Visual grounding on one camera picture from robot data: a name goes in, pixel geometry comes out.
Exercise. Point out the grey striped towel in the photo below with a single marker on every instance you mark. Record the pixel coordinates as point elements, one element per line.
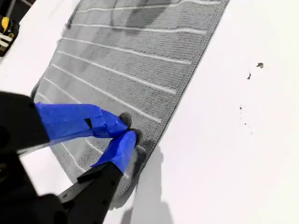
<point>140,58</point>

